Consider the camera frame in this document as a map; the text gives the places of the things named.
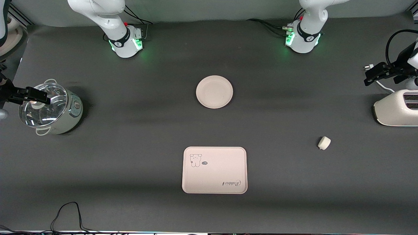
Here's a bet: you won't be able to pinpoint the cream white toaster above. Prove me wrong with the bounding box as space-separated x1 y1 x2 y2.
373 89 418 127

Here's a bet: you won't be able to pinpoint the beige rectangular printed tray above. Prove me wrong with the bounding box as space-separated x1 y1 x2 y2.
182 147 248 194

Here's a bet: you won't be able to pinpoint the round beige plate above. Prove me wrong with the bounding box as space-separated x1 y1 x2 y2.
196 75 233 109

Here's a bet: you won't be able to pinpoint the aluminium frame rail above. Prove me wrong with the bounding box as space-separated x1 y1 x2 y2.
7 3 33 26

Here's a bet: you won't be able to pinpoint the beige round stand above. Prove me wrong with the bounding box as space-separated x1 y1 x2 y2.
0 15 24 57

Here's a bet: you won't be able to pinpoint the thin black table cable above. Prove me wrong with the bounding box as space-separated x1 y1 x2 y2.
51 202 98 234

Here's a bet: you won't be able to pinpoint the glass pot lid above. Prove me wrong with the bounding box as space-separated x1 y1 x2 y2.
19 83 68 128

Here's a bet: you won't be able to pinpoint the black left arm base cable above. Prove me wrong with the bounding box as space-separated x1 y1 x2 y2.
247 19 290 37

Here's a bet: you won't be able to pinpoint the black right arm base cables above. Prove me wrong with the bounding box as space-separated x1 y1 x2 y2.
124 5 153 41

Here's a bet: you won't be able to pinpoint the pale green electric pot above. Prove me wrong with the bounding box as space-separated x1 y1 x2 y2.
35 79 83 136

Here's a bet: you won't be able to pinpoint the white toaster power cable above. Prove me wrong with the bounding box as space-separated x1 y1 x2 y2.
364 64 395 93

